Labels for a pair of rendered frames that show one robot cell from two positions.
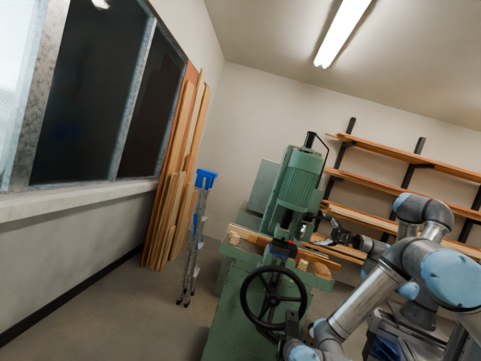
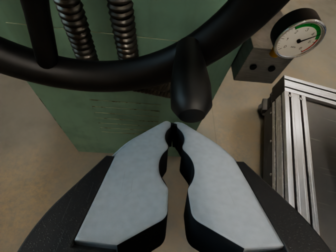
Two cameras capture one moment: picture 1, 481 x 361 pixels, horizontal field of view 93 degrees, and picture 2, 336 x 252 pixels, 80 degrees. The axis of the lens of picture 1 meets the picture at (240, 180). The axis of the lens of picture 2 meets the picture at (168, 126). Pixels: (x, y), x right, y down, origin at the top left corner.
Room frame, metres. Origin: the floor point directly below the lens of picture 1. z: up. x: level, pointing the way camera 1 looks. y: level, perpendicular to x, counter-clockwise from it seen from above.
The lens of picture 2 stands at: (0.81, -0.33, 0.83)
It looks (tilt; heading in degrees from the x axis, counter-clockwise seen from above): 61 degrees down; 343
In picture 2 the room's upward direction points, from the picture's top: 14 degrees clockwise
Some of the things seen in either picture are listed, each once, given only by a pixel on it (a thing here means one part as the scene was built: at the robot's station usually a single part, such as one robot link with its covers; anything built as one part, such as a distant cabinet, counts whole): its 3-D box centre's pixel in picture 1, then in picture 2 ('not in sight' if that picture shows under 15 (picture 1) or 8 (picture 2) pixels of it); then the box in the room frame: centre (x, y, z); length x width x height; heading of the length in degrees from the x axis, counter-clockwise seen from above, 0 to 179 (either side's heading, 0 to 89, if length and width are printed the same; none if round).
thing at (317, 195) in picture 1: (313, 200); not in sight; (1.48, -0.49, 1.22); 0.09 x 0.08 x 0.15; 175
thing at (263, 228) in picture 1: (285, 200); not in sight; (1.57, -0.34, 1.16); 0.22 x 0.22 x 0.72; 85
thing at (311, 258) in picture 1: (293, 252); not in sight; (1.27, -0.41, 0.92); 0.54 x 0.02 x 0.04; 85
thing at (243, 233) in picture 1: (276, 244); not in sight; (1.30, -0.31, 0.92); 0.60 x 0.02 x 0.05; 85
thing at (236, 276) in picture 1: (268, 264); not in sight; (1.40, -0.33, 0.76); 0.57 x 0.45 x 0.09; 175
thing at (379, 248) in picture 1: (379, 250); not in sight; (1.06, -0.72, 1.12); 0.11 x 0.08 x 0.09; 85
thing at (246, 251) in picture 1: (274, 262); not in sight; (1.17, -0.30, 0.87); 0.61 x 0.30 x 0.06; 85
